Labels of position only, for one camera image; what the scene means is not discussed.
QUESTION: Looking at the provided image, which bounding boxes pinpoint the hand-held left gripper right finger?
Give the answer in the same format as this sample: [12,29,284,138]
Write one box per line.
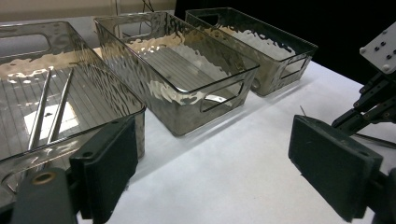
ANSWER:
[288,115,384,222]

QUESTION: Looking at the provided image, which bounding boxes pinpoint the clear grey plastic bin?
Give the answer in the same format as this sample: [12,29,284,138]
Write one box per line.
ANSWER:
[0,21,147,209]
[93,11,261,138]
[185,7,319,97]

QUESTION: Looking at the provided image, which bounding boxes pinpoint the white table sheet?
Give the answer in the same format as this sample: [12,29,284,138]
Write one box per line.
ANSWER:
[76,60,396,224]

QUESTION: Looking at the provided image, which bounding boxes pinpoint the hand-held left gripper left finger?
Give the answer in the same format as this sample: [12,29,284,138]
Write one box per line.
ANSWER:
[68,116,139,224]

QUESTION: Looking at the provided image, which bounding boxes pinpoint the metal chopstick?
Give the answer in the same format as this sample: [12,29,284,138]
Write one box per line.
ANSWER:
[27,67,53,151]
[46,66,75,145]

